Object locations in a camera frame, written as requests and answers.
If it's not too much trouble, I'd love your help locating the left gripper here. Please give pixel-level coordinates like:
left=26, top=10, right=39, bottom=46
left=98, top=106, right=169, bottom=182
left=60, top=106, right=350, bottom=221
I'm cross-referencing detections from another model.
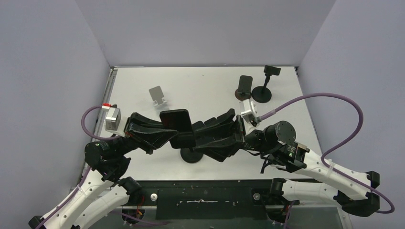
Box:
left=114, top=111, right=181, bottom=156

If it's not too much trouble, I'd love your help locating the tall black tripod stand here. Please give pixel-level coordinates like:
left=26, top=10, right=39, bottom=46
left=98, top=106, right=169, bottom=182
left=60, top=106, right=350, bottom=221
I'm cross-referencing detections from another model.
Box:
left=170, top=131, right=203, bottom=164

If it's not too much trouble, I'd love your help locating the phone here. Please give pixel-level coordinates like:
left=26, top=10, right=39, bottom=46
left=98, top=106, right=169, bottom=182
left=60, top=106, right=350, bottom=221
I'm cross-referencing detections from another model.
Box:
left=160, top=109, right=192, bottom=133

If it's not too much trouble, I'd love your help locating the black round base stand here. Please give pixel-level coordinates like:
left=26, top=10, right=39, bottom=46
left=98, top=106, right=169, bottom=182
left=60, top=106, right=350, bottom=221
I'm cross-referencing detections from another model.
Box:
left=251, top=65, right=281, bottom=104

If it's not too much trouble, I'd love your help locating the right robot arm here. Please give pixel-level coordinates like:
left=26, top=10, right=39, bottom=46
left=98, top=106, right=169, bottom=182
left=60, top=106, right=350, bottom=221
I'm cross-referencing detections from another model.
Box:
left=192, top=109, right=380, bottom=217

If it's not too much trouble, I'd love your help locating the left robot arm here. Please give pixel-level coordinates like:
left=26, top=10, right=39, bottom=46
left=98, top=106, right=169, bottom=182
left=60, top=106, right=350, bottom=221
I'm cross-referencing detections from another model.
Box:
left=28, top=108, right=180, bottom=229

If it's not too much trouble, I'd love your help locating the white metal phone stand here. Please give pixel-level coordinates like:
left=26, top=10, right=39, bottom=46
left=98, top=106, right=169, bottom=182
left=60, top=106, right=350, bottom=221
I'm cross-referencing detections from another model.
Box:
left=149, top=86, right=167, bottom=107

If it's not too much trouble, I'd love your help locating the wooden base phone stand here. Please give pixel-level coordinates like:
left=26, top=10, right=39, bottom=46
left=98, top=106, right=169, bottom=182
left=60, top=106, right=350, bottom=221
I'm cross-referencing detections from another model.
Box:
left=234, top=75, right=253, bottom=101

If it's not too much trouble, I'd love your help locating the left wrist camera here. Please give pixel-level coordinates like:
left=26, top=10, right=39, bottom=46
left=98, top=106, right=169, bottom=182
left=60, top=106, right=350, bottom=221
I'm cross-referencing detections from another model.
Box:
left=101, top=103, right=121, bottom=131

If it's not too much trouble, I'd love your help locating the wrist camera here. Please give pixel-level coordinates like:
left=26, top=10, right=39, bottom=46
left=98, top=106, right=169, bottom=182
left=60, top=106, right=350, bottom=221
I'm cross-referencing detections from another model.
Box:
left=101, top=103, right=121, bottom=131
left=239, top=99, right=260, bottom=127

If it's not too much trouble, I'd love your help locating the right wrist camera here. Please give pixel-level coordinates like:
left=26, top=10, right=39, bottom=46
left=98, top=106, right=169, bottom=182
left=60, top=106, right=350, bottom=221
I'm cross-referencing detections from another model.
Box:
left=239, top=99, right=260, bottom=127

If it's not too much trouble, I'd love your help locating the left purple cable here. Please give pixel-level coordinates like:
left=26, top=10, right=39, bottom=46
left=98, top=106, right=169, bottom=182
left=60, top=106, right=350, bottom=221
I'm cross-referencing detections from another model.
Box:
left=34, top=105, right=121, bottom=229

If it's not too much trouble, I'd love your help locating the purple cable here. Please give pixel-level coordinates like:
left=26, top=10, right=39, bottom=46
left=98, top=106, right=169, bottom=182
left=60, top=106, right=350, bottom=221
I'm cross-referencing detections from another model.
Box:
left=257, top=92, right=395, bottom=215
left=34, top=105, right=121, bottom=229

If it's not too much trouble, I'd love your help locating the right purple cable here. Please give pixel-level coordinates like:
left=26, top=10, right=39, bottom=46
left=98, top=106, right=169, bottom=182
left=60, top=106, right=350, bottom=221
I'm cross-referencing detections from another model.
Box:
left=257, top=92, right=395, bottom=215

